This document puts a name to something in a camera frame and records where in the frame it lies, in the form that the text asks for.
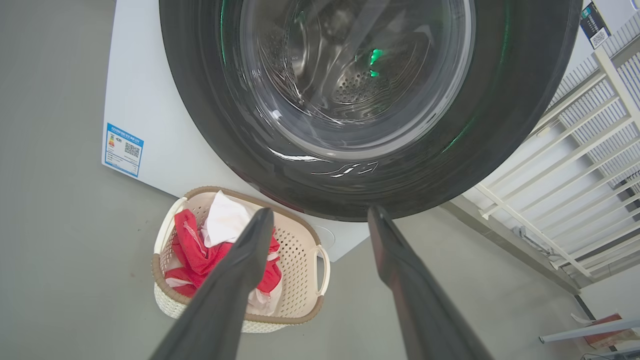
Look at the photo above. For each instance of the red and white garment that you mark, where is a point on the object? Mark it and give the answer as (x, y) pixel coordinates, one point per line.
(225, 220)
(192, 255)

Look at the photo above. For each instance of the dark round washing machine door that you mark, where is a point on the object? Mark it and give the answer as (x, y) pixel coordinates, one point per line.
(200, 100)

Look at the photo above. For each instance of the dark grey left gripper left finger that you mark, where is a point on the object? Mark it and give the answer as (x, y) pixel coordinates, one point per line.
(220, 310)

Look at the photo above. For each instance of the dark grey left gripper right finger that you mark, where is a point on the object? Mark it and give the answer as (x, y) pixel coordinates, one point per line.
(430, 325)

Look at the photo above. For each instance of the grey floor rail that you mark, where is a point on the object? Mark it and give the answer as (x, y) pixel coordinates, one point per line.
(510, 240)

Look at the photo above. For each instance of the red brown box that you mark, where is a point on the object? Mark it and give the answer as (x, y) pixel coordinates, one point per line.
(602, 341)

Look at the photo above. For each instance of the blue energy label sticker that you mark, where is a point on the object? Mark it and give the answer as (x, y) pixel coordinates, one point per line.
(123, 150)

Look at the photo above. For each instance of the white flat bar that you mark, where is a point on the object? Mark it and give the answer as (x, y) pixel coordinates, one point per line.
(590, 331)

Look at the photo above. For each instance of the white washing machine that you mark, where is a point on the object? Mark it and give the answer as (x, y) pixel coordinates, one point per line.
(145, 75)

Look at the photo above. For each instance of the cream perforated laundry basket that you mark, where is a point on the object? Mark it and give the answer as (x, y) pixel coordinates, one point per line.
(300, 260)

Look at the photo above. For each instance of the white metal rack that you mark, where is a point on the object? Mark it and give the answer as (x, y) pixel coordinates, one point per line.
(614, 80)

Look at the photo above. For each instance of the black QR code label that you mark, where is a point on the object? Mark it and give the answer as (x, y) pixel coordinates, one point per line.
(592, 22)

